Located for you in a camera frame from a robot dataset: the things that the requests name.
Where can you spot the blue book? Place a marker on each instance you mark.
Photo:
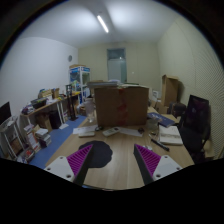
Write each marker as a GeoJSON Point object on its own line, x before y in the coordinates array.
{"type": "Point", "coordinates": [161, 119]}

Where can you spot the stack of books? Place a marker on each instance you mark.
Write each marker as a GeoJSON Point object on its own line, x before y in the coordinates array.
{"type": "Point", "coordinates": [43, 137]}

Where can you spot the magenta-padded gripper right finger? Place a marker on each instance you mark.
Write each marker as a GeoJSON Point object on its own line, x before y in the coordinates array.
{"type": "Point", "coordinates": [165, 166]}

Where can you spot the cluttered wooden side desk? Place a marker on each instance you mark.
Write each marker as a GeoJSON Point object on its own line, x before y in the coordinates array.
{"type": "Point", "coordinates": [43, 108]}

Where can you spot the white paper sheet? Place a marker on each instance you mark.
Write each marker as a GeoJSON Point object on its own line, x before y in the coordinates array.
{"type": "Point", "coordinates": [81, 129]}
{"type": "Point", "coordinates": [130, 132]}

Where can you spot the grey door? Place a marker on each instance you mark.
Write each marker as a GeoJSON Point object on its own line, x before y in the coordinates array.
{"type": "Point", "coordinates": [116, 66]}

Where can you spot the black monitor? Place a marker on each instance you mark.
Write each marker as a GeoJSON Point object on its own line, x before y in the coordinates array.
{"type": "Point", "coordinates": [4, 112]}

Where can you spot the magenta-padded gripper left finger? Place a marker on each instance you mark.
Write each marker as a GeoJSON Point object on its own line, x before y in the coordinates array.
{"type": "Point", "coordinates": [60, 166]}

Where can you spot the black floor stand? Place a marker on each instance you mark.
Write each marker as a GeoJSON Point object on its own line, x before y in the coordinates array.
{"type": "Point", "coordinates": [71, 103]}

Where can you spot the black marker pen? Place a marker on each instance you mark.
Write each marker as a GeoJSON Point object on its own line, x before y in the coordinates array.
{"type": "Point", "coordinates": [160, 144]}

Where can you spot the open white book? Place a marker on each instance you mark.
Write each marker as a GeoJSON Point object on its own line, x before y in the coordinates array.
{"type": "Point", "coordinates": [170, 135]}

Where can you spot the small black clip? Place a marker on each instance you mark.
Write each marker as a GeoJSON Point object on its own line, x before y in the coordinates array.
{"type": "Point", "coordinates": [141, 130]}

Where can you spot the round wall clock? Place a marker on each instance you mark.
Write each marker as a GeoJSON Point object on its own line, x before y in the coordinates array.
{"type": "Point", "coordinates": [70, 58]}

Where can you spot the white shelf rack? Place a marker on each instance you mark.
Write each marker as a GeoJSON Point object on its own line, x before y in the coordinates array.
{"type": "Point", "coordinates": [10, 133]}

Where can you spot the grey paper stack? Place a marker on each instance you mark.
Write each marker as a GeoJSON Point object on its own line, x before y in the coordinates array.
{"type": "Point", "coordinates": [103, 84]}

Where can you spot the black suitcase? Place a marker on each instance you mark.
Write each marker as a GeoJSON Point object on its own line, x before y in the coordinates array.
{"type": "Point", "coordinates": [177, 109]}

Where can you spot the ceiling tube light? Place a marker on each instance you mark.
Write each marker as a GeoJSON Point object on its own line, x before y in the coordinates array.
{"type": "Point", "coordinates": [103, 23]}

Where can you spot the black office chair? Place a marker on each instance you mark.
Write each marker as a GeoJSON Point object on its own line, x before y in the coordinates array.
{"type": "Point", "coordinates": [196, 116]}

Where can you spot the tall open cardboard box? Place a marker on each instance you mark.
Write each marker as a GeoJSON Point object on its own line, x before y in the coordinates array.
{"type": "Point", "coordinates": [170, 90]}

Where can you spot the clear plastic jar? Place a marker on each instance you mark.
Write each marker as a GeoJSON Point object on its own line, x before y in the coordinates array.
{"type": "Point", "coordinates": [90, 110]}

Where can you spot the large brown cardboard box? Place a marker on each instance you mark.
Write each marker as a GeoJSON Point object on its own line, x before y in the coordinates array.
{"type": "Point", "coordinates": [108, 106]}

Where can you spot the blue and white display cabinet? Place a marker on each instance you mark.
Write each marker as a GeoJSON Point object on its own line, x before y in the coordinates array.
{"type": "Point", "coordinates": [79, 78]}

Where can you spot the flat white remote control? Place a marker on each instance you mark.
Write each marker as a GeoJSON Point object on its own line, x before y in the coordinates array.
{"type": "Point", "coordinates": [86, 134]}

